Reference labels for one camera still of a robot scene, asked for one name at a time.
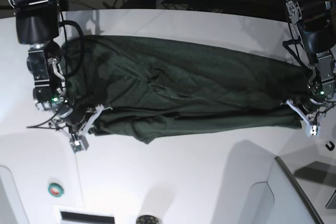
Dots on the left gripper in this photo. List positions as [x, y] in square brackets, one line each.
[311, 105]

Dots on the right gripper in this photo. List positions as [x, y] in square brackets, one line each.
[73, 117]

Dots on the dark green t-shirt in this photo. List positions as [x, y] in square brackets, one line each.
[156, 87]

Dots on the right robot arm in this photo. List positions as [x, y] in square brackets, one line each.
[37, 25]

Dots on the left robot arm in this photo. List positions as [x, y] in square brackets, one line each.
[313, 22]

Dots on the black U-shaped hook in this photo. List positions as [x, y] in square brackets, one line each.
[330, 146]

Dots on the grey metal tray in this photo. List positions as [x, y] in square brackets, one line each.
[315, 180]

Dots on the green tape roll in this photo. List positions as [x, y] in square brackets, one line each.
[55, 190]

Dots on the black perforated round object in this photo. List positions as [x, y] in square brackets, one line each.
[147, 219]

